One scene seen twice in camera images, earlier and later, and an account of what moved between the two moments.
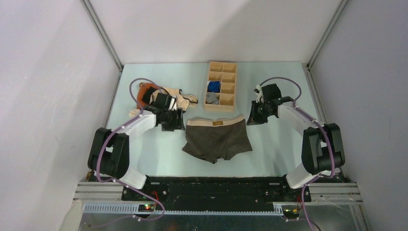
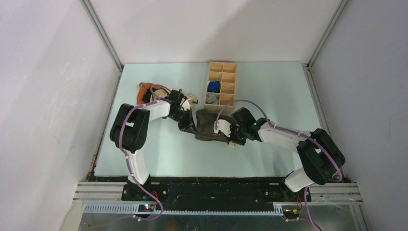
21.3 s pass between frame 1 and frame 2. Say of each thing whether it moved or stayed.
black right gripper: moved
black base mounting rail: stayed
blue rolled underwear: stayed
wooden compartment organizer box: stayed
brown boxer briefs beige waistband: moved
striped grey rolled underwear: stayed
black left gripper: moved
